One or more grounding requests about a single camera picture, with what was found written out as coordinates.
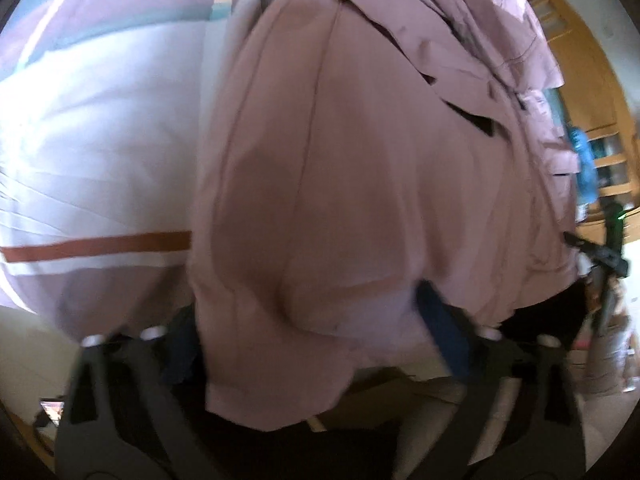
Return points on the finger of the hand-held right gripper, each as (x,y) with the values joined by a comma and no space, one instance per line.
(582,246)

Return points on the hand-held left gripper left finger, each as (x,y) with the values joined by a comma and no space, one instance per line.
(181,355)

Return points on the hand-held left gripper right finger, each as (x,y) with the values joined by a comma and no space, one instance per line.
(441,320)

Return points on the pink jacket with black stripe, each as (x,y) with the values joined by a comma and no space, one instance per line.
(360,170)

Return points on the wooden shelf unit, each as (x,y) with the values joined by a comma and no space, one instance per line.
(595,60)

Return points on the striped bed sheet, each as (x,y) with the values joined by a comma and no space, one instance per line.
(100,125)

